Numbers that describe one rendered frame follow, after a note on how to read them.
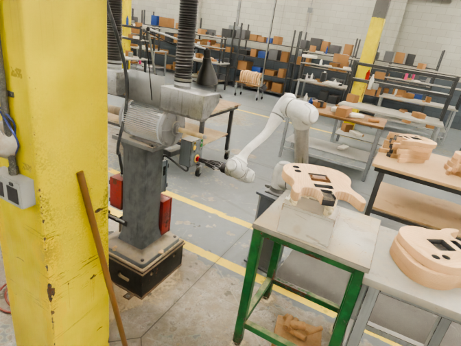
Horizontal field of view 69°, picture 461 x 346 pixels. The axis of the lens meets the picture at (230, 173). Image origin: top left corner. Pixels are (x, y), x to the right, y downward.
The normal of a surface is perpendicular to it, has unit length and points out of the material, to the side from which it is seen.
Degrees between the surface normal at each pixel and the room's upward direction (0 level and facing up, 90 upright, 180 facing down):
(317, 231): 90
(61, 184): 90
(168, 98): 90
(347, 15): 90
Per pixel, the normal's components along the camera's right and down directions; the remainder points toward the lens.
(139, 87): -0.47, 0.29
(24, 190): 0.87, 0.29
